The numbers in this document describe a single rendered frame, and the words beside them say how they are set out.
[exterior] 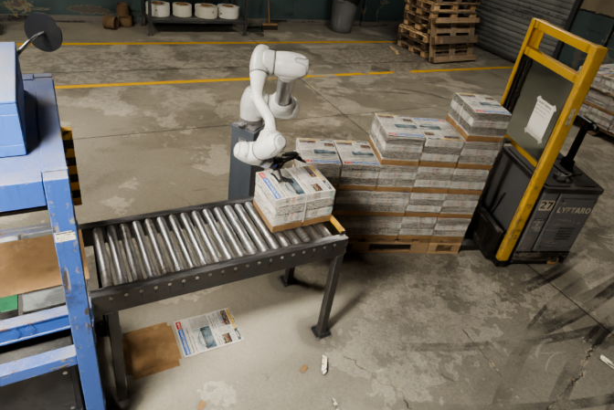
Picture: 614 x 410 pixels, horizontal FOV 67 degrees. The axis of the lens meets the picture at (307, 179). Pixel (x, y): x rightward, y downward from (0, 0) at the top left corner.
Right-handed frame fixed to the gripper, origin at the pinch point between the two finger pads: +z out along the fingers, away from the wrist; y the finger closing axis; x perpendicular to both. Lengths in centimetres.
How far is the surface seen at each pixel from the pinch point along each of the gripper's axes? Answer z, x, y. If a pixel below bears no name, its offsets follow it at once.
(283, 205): -6.3, 13.5, 16.6
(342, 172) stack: 71, -41, 3
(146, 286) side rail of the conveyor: -65, 30, 67
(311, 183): 10.1, 4.4, 2.9
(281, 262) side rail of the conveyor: 0, 30, 41
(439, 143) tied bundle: 114, -18, -50
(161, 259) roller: -56, 15, 63
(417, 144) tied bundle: 101, -24, -41
